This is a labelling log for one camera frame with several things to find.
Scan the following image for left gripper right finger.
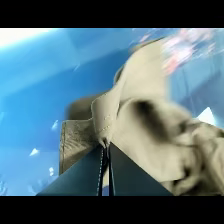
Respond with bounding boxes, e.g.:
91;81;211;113
107;142;174;197

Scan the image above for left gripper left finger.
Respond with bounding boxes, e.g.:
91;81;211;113
36;145;106;197

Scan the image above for beige shirt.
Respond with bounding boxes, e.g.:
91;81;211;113
58;37;224;197

